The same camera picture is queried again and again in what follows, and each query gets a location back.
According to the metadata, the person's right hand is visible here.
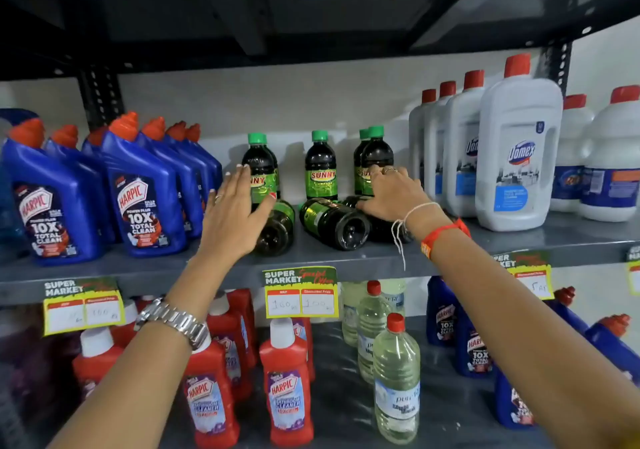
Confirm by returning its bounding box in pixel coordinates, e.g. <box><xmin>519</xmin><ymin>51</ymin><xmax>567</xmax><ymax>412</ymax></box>
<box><xmin>355</xmin><ymin>163</ymin><xmax>453</xmax><ymax>240</ymax></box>

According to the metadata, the person's left hand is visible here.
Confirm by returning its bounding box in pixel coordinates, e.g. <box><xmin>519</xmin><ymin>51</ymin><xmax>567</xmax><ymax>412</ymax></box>
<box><xmin>197</xmin><ymin>164</ymin><xmax>277</xmax><ymax>264</ymax></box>

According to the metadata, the black green-capped bottle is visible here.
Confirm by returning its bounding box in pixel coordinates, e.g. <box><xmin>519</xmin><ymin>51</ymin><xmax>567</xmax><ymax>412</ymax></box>
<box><xmin>298</xmin><ymin>197</ymin><xmax>372</xmax><ymax>252</ymax></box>
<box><xmin>252</xmin><ymin>198</ymin><xmax>296</xmax><ymax>257</ymax></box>
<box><xmin>342</xmin><ymin>194</ymin><xmax>413</xmax><ymax>244</ymax></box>

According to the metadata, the row of black bottles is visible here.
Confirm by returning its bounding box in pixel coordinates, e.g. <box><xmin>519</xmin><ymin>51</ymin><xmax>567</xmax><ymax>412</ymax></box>
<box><xmin>241</xmin><ymin>125</ymin><xmax>396</xmax><ymax>206</ymax></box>

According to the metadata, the grey metal shelf rack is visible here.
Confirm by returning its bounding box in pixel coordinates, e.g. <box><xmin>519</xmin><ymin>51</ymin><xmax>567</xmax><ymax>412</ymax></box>
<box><xmin>0</xmin><ymin>0</ymin><xmax>640</xmax><ymax>449</ymax></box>

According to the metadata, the person's right forearm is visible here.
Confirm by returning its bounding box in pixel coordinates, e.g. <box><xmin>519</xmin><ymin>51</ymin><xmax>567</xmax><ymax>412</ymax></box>
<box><xmin>422</xmin><ymin>218</ymin><xmax>640</xmax><ymax>449</ymax></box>

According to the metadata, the person's left forearm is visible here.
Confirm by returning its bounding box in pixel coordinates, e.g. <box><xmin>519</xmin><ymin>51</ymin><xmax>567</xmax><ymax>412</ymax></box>
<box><xmin>47</xmin><ymin>256</ymin><xmax>236</xmax><ymax>449</ymax></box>

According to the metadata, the white jug bottle red cap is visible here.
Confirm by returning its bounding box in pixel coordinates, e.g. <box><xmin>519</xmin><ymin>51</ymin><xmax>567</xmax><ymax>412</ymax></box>
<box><xmin>408</xmin><ymin>88</ymin><xmax>437</xmax><ymax>190</ymax></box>
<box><xmin>442</xmin><ymin>69</ymin><xmax>489</xmax><ymax>218</ymax></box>
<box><xmin>423</xmin><ymin>81</ymin><xmax>457</xmax><ymax>204</ymax></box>
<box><xmin>475</xmin><ymin>53</ymin><xmax>565</xmax><ymax>233</ymax></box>

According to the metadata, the blue spray bottle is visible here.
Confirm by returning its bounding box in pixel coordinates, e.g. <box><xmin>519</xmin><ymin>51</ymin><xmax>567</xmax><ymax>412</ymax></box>
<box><xmin>0</xmin><ymin>107</ymin><xmax>40</xmax><ymax>137</ymax></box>
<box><xmin>0</xmin><ymin>163</ymin><xmax>16</xmax><ymax>260</ymax></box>

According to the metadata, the red wristband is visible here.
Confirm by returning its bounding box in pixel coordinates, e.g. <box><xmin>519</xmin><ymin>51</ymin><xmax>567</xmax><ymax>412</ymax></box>
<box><xmin>419</xmin><ymin>218</ymin><xmax>472</xmax><ymax>260</ymax></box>

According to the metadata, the row of blue cleaner bottles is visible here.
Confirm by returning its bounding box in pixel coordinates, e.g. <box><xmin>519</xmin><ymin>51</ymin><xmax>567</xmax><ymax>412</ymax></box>
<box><xmin>0</xmin><ymin>111</ymin><xmax>225</xmax><ymax>267</ymax></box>
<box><xmin>425</xmin><ymin>276</ymin><xmax>640</xmax><ymax>430</ymax></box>

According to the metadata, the yellow green price tag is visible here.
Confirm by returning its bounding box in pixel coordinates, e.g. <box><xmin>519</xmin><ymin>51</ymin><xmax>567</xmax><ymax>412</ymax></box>
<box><xmin>625</xmin><ymin>245</ymin><xmax>640</xmax><ymax>298</ymax></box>
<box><xmin>43</xmin><ymin>277</ymin><xmax>125</xmax><ymax>338</ymax></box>
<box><xmin>492</xmin><ymin>250</ymin><xmax>555</xmax><ymax>300</ymax></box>
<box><xmin>261</xmin><ymin>265</ymin><xmax>340</xmax><ymax>320</ymax></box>

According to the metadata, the silver metal wristwatch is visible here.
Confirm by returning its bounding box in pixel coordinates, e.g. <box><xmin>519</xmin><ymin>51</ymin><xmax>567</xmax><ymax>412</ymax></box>
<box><xmin>133</xmin><ymin>297</ymin><xmax>211</xmax><ymax>352</ymax></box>

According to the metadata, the row of red cleaner bottles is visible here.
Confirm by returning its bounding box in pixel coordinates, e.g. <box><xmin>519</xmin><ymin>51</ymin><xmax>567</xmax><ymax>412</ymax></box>
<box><xmin>72</xmin><ymin>287</ymin><xmax>316</xmax><ymax>449</ymax></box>

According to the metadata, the white thread bracelet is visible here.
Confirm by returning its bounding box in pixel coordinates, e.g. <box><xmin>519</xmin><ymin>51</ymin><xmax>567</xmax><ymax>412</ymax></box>
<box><xmin>391</xmin><ymin>201</ymin><xmax>443</xmax><ymax>270</ymax></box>

